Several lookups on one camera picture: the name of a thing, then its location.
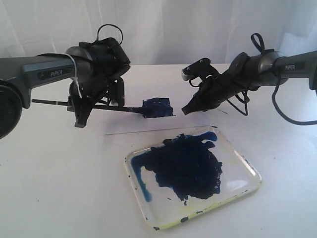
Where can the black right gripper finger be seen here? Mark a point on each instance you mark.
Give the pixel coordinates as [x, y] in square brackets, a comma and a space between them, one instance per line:
[193, 106]

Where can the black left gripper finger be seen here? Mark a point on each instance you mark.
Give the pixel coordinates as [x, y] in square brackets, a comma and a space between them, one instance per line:
[82, 108]

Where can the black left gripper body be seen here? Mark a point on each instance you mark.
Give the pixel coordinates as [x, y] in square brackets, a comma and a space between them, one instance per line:
[99, 91]

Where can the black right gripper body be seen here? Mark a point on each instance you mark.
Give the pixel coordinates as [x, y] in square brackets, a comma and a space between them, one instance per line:
[216, 87]

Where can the black paintbrush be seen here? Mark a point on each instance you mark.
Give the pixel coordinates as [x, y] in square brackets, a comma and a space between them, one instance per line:
[116, 107]

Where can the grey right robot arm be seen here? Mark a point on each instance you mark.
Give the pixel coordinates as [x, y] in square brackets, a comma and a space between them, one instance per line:
[245, 74]

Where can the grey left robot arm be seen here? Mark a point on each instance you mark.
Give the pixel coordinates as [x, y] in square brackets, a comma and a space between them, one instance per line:
[95, 69]

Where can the white paint tray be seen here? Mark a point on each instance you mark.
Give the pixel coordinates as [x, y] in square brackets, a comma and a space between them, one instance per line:
[187, 173]

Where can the white paper sheet with square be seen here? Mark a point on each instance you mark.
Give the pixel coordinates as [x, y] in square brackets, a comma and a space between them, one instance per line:
[110, 122]

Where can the white curtain backdrop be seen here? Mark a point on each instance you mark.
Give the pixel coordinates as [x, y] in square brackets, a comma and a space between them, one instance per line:
[159, 31]

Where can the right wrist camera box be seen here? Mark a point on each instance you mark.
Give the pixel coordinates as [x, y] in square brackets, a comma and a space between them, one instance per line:
[200, 68]

